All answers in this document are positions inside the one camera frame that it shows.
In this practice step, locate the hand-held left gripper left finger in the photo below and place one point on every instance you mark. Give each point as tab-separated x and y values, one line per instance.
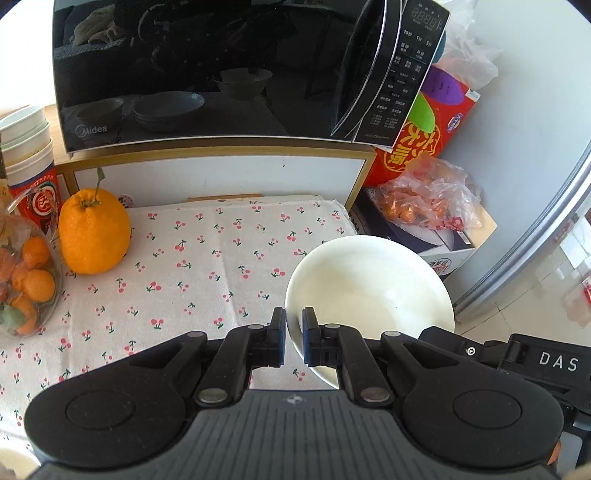
277	339

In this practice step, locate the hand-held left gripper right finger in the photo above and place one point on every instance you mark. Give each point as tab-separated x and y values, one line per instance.
308	339

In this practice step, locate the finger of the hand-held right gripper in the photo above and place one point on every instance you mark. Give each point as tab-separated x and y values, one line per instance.
471	350

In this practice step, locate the large cream bowl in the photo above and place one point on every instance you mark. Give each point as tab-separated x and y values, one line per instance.
369	295

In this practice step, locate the white and dark cardboard box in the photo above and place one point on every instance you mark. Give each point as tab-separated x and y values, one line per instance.
452	258

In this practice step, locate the cherry print tablecloth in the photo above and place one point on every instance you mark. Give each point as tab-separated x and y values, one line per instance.
194	277

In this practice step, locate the plastic bag of oranges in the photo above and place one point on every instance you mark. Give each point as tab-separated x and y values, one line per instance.
415	203

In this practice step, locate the white wooden-framed stand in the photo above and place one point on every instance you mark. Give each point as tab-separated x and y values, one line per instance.
231	177

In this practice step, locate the large orange with stem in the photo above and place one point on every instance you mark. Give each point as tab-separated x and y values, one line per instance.
92	230

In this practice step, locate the white refrigerator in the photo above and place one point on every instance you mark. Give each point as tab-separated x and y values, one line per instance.
531	138

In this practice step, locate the red printed box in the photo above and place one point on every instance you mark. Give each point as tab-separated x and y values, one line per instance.
443	120

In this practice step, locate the glass jar of small oranges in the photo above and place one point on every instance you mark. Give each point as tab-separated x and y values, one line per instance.
32	277

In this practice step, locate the black microwave oven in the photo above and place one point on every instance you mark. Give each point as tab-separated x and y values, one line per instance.
207	69

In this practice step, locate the white plastic bag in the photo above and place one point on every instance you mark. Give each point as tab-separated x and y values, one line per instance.
471	55

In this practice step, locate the stack of printed paper cups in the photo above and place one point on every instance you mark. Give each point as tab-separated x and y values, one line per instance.
27	152

